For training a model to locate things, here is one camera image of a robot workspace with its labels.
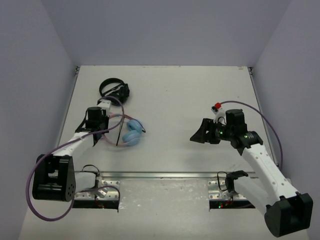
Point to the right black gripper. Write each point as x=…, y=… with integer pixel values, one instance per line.
x=201, y=136

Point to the pink blue cat-ear headphones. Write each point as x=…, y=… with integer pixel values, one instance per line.
x=133, y=136

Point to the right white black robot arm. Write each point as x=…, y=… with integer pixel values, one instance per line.
x=284, y=208

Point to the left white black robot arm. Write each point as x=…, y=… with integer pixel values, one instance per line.
x=55, y=178

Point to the black headphones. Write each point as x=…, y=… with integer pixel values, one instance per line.
x=120, y=91

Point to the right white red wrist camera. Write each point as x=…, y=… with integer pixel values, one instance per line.
x=219, y=113

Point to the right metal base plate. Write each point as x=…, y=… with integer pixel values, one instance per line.
x=216, y=190

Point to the metal base plate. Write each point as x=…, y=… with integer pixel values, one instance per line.
x=216, y=190
x=108, y=191

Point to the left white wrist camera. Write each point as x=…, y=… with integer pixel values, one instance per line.
x=104, y=106

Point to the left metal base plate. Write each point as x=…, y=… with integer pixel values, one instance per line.
x=108, y=191

